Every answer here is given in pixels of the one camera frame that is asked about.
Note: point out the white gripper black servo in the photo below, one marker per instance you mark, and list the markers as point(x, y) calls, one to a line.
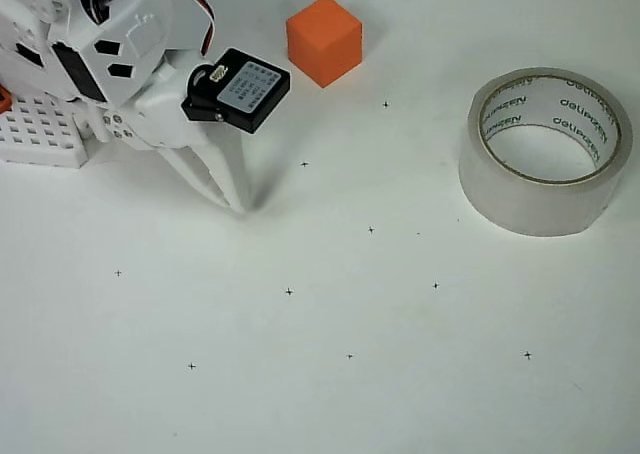
point(161, 119)

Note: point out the orange table clamp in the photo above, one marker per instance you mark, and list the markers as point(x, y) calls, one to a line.
point(4, 99)

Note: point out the white perforated base plate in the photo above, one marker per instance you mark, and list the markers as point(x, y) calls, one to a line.
point(50, 158)

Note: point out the clear packing tape roll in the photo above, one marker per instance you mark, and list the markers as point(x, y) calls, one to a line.
point(525, 199)

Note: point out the orange cube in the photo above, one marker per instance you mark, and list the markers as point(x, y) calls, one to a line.
point(320, 29)

